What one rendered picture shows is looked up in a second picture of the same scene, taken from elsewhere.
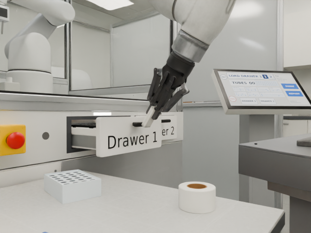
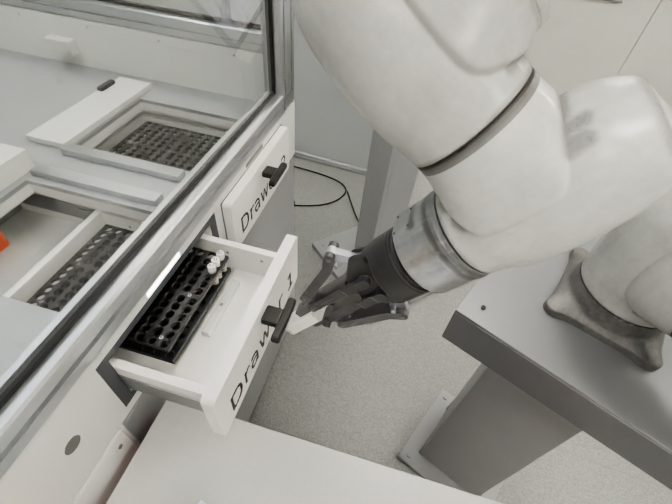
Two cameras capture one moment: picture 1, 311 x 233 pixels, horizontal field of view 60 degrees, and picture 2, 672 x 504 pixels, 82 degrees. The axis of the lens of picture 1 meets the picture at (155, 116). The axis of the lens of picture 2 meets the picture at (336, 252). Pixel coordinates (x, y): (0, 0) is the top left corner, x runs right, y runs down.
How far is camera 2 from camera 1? 0.70 m
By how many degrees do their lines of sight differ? 51
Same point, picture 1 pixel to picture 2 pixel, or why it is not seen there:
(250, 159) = (471, 337)
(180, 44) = (436, 277)
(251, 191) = (387, 187)
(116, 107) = (185, 231)
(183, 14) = (473, 215)
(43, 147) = (80, 458)
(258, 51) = not seen: outside the picture
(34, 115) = (24, 459)
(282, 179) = (518, 382)
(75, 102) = (100, 325)
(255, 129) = not seen: hidden behind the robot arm
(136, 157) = not seen: hidden behind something
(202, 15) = (545, 251)
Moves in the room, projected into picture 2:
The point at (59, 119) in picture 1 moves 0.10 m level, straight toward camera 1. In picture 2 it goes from (82, 393) to (115, 468)
